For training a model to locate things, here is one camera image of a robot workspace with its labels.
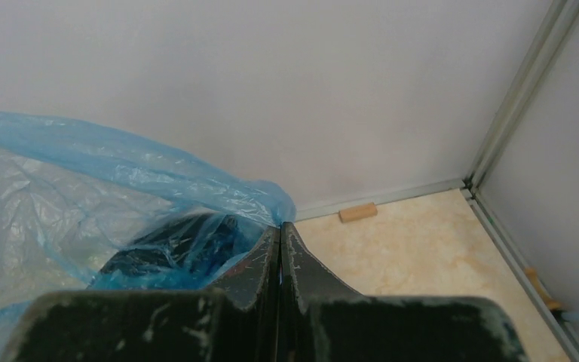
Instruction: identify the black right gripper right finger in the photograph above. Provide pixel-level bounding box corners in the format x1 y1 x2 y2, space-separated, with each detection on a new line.
279 222 529 361

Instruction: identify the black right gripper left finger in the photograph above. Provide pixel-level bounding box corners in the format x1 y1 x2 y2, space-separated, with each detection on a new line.
0 228 280 361

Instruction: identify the black ribbed trash bin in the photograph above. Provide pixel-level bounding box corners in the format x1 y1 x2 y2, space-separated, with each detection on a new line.
88 213 267 290

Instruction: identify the blue plastic trash bag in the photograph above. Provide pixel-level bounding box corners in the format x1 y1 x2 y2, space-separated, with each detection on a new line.
0 112 296 355

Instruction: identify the small tan wooden block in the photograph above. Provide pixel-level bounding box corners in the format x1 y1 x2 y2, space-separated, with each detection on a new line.
338 203 378 223

